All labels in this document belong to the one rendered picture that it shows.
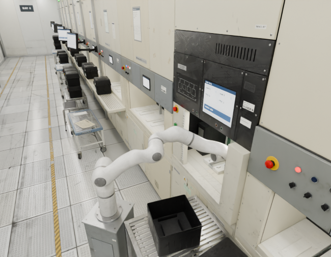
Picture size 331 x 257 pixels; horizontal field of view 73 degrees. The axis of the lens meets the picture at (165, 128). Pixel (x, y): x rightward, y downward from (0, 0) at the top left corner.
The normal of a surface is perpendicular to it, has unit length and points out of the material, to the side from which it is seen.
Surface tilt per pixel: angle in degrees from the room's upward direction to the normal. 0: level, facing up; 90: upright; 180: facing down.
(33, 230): 0
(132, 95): 90
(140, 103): 90
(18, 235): 0
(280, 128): 90
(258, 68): 90
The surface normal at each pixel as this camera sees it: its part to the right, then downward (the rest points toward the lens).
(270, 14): -0.89, 0.22
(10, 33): 0.44, 0.41
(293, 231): 0.00, -0.89
